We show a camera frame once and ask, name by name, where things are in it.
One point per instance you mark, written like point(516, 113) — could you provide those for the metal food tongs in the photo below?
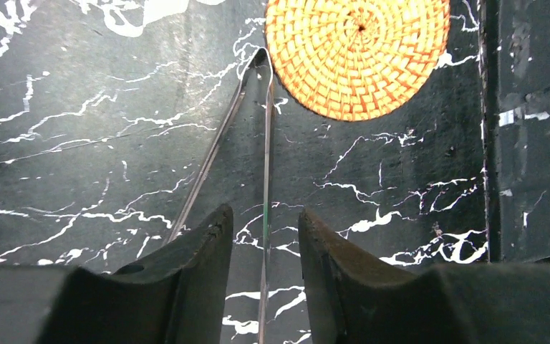
point(261, 62)

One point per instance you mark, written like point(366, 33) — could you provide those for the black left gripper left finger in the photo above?
point(174, 295)

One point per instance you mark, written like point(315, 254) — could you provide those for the centre woven rattan coaster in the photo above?
point(355, 60)

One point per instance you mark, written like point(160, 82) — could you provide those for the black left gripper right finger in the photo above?
point(354, 297)

